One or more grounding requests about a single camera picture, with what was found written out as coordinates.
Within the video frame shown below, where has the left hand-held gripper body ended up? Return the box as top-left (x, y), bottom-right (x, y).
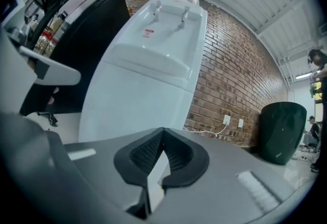
top-left (0, 25), bottom-right (37, 116)

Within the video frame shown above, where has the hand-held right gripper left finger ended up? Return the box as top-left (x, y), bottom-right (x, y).
top-left (63, 127), bottom-right (165, 224)

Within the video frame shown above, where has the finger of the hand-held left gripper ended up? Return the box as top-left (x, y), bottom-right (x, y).
top-left (18, 47), bottom-right (82, 86)
top-left (0, 111), bottom-right (85, 224)

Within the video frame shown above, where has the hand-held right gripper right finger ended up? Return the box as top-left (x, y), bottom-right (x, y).
top-left (150, 127), bottom-right (311, 224)

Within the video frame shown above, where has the white water dispenser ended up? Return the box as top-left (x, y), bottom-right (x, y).
top-left (78, 0), bottom-right (208, 147)

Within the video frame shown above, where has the pack of clear plastic bottles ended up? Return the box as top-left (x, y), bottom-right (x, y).
top-left (33, 13), bottom-right (66, 55)

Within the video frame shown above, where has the plastic trash bin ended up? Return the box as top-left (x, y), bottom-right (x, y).
top-left (257, 101), bottom-right (308, 166)

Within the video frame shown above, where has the green plant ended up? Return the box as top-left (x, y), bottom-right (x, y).
top-left (310, 81), bottom-right (323, 99)

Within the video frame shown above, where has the small ceiling light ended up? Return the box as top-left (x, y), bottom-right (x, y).
top-left (295, 73), bottom-right (314, 81)

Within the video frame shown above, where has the white tap with grey band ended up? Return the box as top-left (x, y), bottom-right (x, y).
top-left (179, 5), bottom-right (191, 30)

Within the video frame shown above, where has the white power cable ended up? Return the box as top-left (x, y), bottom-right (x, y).
top-left (183, 122), bottom-right (228, 138)

